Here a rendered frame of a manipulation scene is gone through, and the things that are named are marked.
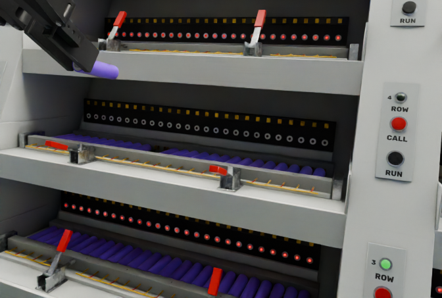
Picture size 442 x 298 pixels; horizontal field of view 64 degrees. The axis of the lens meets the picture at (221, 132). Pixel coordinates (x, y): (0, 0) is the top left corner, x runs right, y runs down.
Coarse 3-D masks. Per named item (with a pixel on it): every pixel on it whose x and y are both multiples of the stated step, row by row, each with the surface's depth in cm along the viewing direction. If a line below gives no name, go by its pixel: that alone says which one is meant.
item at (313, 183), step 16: (32, 144) 66; (64, 144) 65; (96, 144) 64; (112, 160) 59; (128, 160) 60; (144, 160) 59; (160, 160) 58; (176, 160) 57; (192, 160) 56; (208, 160) 57; (256, 176) 53; (272, 176) 52; (288, 176) 51; (304, 176) 50; (320, 176) 51
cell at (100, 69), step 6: (72, 66) 41; (78, 66) 40; (96, 66) 42; (102, 66) 43; (108, 66) 44; (114, 66) 46; (84, 72) 41; (90, 72) 42; (96, 72) 42; (102, 72) 43; (108, 72) 44; (114, 72) 45; (108, 78) 45; (114, 78) 46
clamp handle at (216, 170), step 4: (212, 168) 44; (216, 168) 44; (220, 168) 44; (228, 168) 50; (232, 168) 50; (212, 172) 45; (216, 172) 44; (220, 172) 45; (224, 172) 46; (228, 172) 50; (232, 172) 50; (228, 176) 50
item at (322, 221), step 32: (0, 128) 65; (32, 128) 71; (64, 128) 79; (96, 128) 79; (128, 128) 76; (0, 160) 63; (32, 160) 60; (64, 160) 61; (320, 160) 62; (352, 160) 51; (96, 192) 56; (128, 192) 54; (160, 192) 52; (192, 192) 50; (224, 192) 49; (256, 192) 50; (288, 192) 50; (256, 224) 47; (288, 224) 46; (320, 224) 44
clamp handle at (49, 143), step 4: (48, 144) 53; (52, 144) 53; (56, 144) 54; (60, 144) 54; (80, 144) 59; (56, 148) 55; (60, 148) 54; (64, 148) 55; (68, 148) 56; (80, 148) 59; (76, 152) 59
